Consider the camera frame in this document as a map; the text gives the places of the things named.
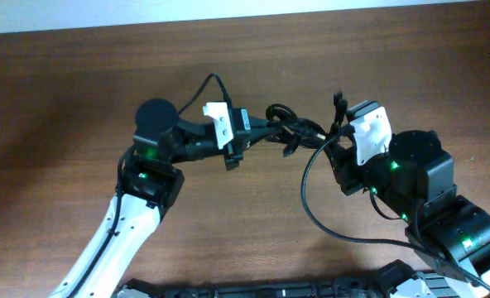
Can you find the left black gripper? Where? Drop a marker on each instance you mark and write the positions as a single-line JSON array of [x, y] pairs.
[[233, 153]]

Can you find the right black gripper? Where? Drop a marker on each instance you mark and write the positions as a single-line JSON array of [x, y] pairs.
[[343, 161]]

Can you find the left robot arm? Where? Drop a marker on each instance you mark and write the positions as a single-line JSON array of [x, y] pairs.
[[149, 183]]

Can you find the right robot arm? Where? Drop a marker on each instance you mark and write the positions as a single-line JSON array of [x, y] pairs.
[[413, 175]]

